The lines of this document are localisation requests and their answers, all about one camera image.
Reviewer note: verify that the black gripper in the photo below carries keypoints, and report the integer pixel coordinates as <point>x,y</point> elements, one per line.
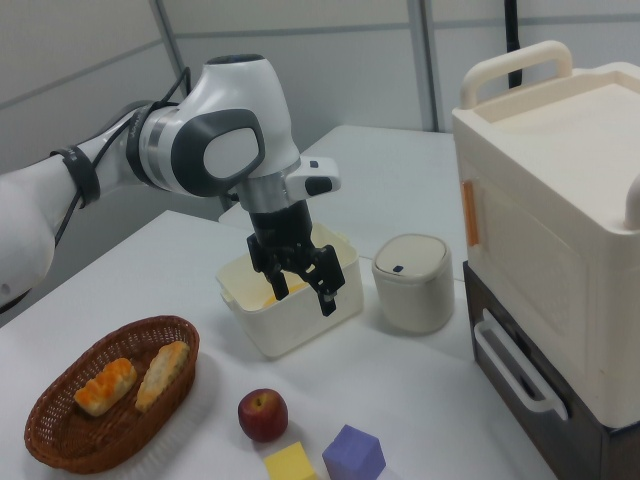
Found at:
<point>280,232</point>

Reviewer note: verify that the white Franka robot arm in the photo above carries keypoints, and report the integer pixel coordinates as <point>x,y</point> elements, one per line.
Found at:
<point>220,125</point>

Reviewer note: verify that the pale long bread roll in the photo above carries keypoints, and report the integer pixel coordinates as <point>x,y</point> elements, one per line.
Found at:
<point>162,374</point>

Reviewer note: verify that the orange-topped bread roll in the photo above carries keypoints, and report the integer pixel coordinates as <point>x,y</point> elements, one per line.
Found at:
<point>106,386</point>

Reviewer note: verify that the white square plastic bin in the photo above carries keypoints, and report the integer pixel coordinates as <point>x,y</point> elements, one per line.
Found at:
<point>300,315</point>

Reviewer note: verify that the small white lidded trash can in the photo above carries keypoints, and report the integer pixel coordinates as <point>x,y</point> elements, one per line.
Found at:
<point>412,287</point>

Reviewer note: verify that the red apple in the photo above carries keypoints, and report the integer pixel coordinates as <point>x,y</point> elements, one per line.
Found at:
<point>263,415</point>

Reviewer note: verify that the purple foam cube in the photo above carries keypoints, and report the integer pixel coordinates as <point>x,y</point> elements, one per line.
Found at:
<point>352,452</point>

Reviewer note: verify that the yellow foam cube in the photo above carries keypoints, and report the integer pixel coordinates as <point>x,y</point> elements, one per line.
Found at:
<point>290,462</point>

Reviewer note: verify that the brown wicker basket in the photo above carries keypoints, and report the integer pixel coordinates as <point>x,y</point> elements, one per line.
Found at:
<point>100,400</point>

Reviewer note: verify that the cream toy microwave oven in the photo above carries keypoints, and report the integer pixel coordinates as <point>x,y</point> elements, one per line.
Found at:
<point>550,210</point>

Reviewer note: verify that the black vertical pole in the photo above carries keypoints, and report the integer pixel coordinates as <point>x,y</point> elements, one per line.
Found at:
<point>512,40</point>

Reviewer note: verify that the dark brown drawer cabinet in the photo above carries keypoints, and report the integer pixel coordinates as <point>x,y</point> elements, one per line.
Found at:
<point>590,435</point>

